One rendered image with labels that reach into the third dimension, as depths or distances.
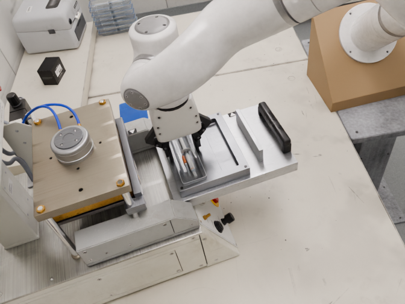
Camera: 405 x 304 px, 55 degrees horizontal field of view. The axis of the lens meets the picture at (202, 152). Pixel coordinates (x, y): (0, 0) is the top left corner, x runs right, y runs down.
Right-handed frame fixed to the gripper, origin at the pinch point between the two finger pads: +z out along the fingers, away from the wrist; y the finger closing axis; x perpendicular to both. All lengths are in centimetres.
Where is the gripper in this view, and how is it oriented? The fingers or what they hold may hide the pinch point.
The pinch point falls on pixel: (182, 148)
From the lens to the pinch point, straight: 89.6
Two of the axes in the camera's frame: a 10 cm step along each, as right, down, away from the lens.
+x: 3.0, 6.9, -6.6
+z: 1.3, 6.6, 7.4
